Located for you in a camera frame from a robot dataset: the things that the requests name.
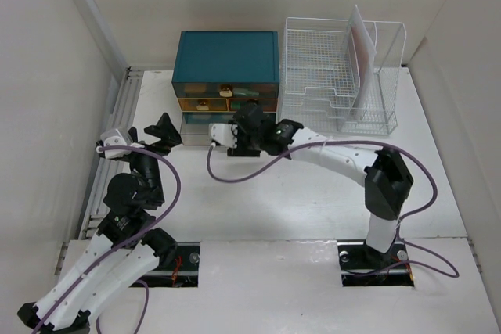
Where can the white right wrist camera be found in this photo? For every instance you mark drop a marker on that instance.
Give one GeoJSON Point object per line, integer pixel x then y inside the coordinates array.
{"type": "Point", "coordinates": [224, 134]}

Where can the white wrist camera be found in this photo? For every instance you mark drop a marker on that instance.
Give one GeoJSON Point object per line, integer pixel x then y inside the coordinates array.
{"type": "Point", "coordinates": [224, 134]}
{"type": "Point", "coordinates": [112, 138]}

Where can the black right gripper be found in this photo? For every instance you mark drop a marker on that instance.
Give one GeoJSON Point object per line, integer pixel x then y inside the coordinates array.
{"type": "Point", "coordinates": [239, 151]}

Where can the small clear spray bottle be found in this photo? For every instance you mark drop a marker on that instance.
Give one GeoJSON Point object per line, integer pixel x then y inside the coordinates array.
{"type": "Point", "coordinates": [195, 89]}

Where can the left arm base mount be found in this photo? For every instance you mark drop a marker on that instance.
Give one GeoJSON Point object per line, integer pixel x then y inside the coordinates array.
{"type": "Point", "coordinates": [182, 272]}

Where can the teal drawer cabinet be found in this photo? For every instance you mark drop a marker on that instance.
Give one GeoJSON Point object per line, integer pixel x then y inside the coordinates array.
{"type": "Point", "coordinates": [227, 57]}

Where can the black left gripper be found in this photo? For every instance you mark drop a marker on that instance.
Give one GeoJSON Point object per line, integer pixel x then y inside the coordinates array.
{"type": "Point", "coordinates": [163, 130]}

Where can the aluminium rail on left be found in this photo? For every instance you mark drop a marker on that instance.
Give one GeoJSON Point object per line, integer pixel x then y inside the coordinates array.
{"type": "Point", "coordinates": [117, 124]}

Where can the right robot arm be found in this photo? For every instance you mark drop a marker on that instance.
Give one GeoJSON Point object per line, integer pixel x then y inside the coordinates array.
{"type": "Point", "coordinates": [382, 173]}

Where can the transparent drawer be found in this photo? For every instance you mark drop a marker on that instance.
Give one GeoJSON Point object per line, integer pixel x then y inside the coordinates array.
{"type": "Point", "coordinates": [225, 90]}

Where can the green capsule stapler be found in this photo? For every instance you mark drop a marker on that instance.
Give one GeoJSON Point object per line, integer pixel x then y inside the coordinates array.
{"type": "Point", "coordinates": [244, 92]}

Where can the green highlighter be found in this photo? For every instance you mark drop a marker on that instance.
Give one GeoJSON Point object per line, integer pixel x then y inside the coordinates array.
{"type": "Point", "coordinates": [235, 105]}

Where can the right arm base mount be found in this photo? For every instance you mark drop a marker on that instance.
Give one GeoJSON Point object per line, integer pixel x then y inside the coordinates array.
{"type": "Point", "coordinates": [361, 266]}

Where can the white wire file holder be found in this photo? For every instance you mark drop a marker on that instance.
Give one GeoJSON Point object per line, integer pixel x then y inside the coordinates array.
{"type": "Point", "coordinates": [375, 113]}

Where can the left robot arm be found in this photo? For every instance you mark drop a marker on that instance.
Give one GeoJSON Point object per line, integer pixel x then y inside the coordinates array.
{"type": "Point", "coordinates": [127, 243]}

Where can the dark drawer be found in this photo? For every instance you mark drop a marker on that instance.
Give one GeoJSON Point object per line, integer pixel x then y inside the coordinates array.
{"type": "Point", "coordinates": [196, 128]}

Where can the white wire stacking tray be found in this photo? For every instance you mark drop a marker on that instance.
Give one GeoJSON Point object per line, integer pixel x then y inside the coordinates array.
{"type": "Point", "coordinates": [320, 73]}

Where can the small drawer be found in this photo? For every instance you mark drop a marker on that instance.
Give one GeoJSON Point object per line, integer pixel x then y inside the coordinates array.
{"type": "Point", "coordinates": [267, 105]}
{"type": "Point", "coordinates": [203, 105]}

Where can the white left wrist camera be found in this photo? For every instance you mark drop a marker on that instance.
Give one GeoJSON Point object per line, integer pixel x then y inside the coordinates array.
{"type": "Point", "coordinates": [112, 138]}

